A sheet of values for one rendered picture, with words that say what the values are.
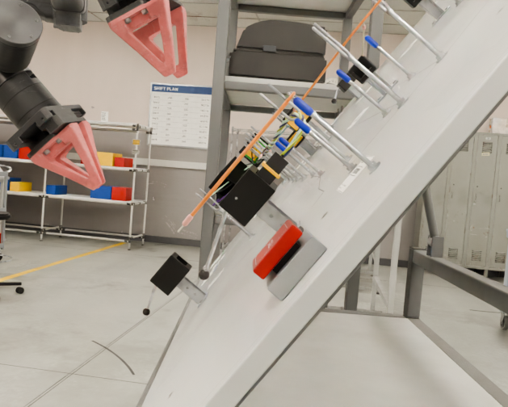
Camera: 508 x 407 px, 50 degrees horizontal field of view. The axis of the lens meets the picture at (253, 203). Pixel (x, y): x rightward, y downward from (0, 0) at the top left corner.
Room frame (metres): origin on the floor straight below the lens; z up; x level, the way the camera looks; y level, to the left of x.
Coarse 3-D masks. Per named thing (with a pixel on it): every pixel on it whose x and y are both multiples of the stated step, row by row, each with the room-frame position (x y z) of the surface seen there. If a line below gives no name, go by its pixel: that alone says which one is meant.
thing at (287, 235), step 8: (288, 224) 0.45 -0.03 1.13; (280, 232) 0.46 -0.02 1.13; (288, 232) 0.43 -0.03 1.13; (296, 232) 0.43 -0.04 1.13; (272, 240) 0.46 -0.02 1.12; (280, 240) 0.43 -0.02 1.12; (288, 240) 0.43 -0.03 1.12; (296, 240) 0.43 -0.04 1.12; (264, 248) 0.47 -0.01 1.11; (272, 248) 0.43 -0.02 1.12; (280, 248) 0.43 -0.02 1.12; (288, 248) 0.43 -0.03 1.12; (296, 248) 0.44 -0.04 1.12; (256, 256) 0.48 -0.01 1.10; (264, 256) 0.43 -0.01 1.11; (272, 256) 0.43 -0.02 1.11; (280, 256) 0.43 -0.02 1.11; (288, 256) 0.44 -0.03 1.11; (256, 264) 0.44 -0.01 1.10; (264, 264) 0.43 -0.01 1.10; (272, 264) 0.43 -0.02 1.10; (280, 264) 0.44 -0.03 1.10; (256, 272) 0.43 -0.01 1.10; (264, 272) 0.43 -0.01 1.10
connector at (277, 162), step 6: (276, 156) 0.63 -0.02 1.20; (282, 156) 0.63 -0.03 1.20; (270, 162) 0.63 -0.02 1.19; (276, 162) 0.63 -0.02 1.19; (282, 162) 0.63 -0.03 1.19; (288, 162) 0.63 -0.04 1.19; (264, 168) 0.63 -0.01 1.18; (276, 168) 0.63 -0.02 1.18; (282, 168) 0.63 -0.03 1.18; (258, 174) 0.63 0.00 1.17; (264, 174) 0.63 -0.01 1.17; (270, 174) 0.63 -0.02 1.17; (264, 180) 0.63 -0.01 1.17; (270, 180) 0.63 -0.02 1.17
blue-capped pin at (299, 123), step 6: (294, 120) 0.62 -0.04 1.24; (300, 120) 0.62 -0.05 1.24; (300, 126) 0.62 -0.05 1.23; (306, 126) 0.62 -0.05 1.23; (306, 132) 0.62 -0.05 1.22; (312, 132) 0.62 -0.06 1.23; (318, 138) 0.62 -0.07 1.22; (324, 144) 0.62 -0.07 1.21; (330, 150) 0.62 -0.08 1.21; (336, 156) 0.62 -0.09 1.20; (342, 162) 0.62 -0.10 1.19; (348, 162) 0.62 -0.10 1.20; (348, 168) 0.62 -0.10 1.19; (354, 168) 0.61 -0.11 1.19
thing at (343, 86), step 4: (352, 76) 1.37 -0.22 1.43; (352, 80) 1.37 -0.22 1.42; (340, 84) 1.37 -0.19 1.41; (344, 84) 1.37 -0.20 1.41; (348, 84) 1.37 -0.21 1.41; (340, 88) 1.38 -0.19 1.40; (344, 88) 1.37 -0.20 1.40; (348, 88) 1.37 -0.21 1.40; (352, 88) 1.37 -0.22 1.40; (336, 92) 1.38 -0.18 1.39; (344, 92) 1.39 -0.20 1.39; (352, 92) 1.37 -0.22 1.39; (356, 92) 1.37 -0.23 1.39; (336, 96) 1.38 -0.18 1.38; (356, 96) 1.38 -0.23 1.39; (360, 96) 1.36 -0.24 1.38; (332, 100) 1.38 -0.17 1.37; (336, 100) 1.38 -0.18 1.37
